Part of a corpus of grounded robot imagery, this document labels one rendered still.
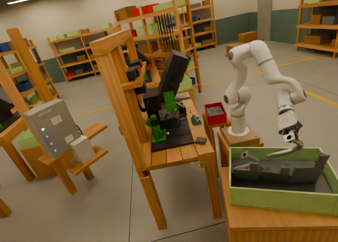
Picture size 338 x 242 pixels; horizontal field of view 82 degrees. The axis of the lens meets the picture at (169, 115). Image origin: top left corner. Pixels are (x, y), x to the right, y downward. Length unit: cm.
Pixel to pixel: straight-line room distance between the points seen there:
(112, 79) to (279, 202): 132
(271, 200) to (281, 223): 13
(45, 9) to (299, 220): 1163
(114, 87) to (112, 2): 974
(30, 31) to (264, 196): 1177
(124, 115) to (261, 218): 113
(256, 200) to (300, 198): 23
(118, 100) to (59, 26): 1029
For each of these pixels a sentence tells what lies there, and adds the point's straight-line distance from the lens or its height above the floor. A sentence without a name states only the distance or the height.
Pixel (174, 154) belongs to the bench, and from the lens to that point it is 180.
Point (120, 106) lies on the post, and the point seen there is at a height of 148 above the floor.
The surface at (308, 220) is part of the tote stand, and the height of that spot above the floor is 79.
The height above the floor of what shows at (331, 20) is 95.
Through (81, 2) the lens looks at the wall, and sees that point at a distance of 1130.
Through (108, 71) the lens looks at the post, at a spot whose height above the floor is 174.
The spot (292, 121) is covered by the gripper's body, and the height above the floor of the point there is 136.
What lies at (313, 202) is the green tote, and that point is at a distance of 148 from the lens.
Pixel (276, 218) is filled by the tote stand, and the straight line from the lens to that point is 148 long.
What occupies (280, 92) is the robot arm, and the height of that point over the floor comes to 145.
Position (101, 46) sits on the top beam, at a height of 190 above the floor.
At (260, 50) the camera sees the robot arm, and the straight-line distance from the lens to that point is 136.
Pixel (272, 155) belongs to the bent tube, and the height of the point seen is 110.
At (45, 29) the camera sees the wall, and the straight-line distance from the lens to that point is 1185.
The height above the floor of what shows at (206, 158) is 84.
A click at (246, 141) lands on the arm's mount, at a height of 90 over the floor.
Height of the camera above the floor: 199
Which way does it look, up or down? 27 degrees down
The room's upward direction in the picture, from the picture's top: 13 degrees counter-clockwise
